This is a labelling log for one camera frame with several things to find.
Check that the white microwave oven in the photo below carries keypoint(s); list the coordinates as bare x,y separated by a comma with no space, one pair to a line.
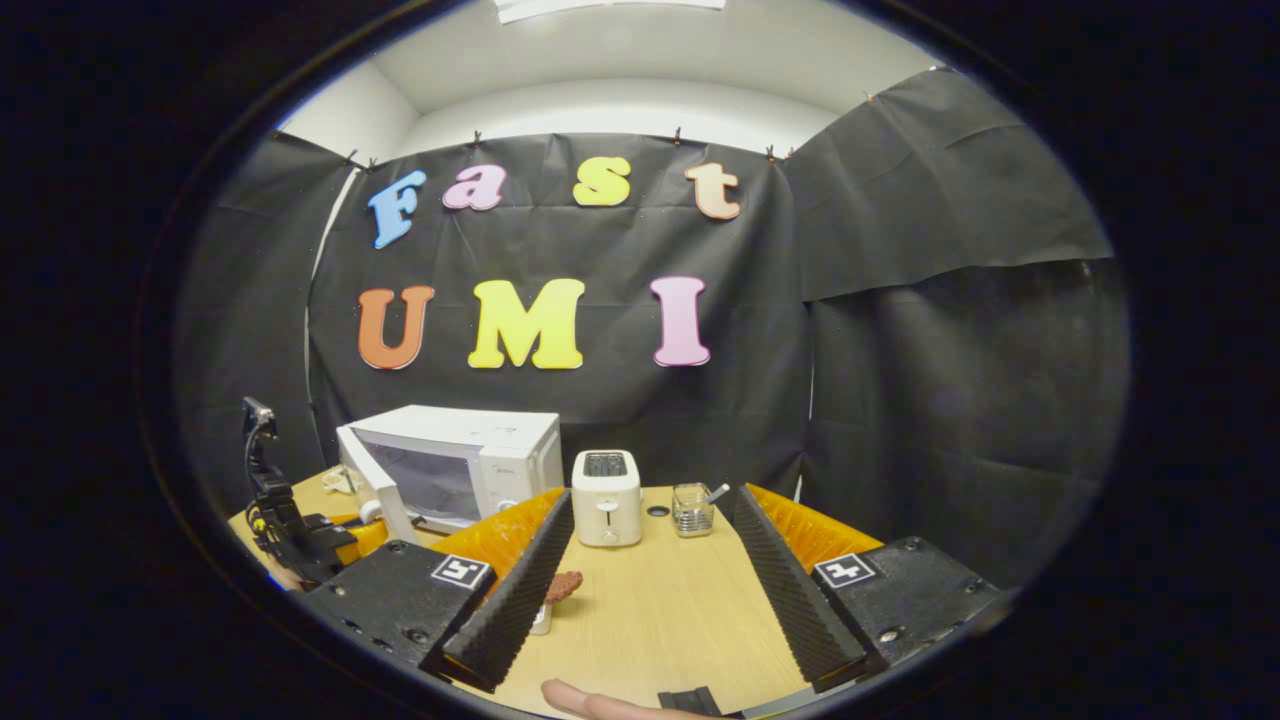
480,460

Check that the black backdrop cloth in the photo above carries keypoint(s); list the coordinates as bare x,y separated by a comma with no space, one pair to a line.
900,400

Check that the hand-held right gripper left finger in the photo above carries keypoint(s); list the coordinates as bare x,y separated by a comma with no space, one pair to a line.
515,600

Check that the white rectangular tray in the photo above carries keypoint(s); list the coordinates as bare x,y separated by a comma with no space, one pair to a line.
541,620

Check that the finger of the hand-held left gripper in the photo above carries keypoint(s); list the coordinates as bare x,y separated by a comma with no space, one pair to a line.
368,535

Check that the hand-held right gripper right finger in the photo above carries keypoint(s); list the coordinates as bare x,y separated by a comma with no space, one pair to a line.
790,590

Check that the white toaster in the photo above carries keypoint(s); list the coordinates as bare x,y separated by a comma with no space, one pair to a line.
607,500

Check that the brown food piece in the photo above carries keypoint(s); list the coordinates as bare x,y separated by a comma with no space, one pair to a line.
566,587

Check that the ceiling light panel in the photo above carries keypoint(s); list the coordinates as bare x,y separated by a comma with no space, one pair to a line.
610,8

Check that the metal mesh utensil holder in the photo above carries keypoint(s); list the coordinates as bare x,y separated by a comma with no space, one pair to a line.
692,512

